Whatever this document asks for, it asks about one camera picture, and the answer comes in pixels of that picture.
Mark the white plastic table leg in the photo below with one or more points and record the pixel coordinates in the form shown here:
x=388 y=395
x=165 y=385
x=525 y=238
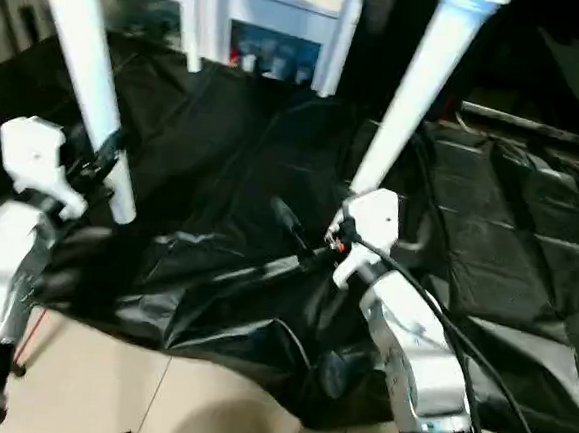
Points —
x=341 y=40
x=90 y=80
x=193 y=18
x=419 y=96

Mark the black plastic mat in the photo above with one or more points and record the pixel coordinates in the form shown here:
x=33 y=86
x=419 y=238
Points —
x=233 y=172

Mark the white glass-door cabinet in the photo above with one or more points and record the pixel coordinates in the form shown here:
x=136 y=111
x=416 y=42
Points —
x=275 y=15

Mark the silver metal bar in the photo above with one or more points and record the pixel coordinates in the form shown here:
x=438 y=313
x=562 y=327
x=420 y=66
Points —
x=542 y=126

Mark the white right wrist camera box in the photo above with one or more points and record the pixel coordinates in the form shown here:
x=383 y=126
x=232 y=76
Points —
x=369 y=228

